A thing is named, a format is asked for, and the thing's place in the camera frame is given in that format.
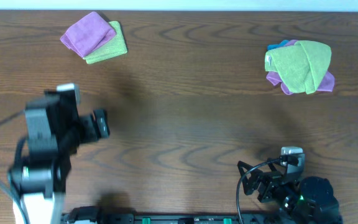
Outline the purple microfiber cloth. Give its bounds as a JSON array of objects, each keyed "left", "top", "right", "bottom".
[{"left": 60, "top": 12, "right": 116, "bottom": 58}]

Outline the folded green cloth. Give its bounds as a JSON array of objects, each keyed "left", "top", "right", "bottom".
[{"left": 83, "top": 21, "right": 128, "bottom": 64}]

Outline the purple cloth in pile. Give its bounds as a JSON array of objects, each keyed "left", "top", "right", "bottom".
[{"left": 265, "top": 39, "right": 336, "bottom": 96}]

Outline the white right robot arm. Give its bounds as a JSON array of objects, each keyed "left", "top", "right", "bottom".
[{"left": 236, "top": 156, "right": 343, "bottom": 224}]

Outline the blue cloth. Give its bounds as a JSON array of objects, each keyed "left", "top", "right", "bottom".
[{"left": 267, "top": 40, "right": 289, "bottom": 50}]

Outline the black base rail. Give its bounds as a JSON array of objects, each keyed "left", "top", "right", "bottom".
[{"left": 60, "top": 206, "right": 294, "bottom": 224}]

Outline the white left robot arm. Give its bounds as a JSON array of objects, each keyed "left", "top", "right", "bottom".
[{"left": 7, "top": 90, "right": 110, "bottom": 223}]

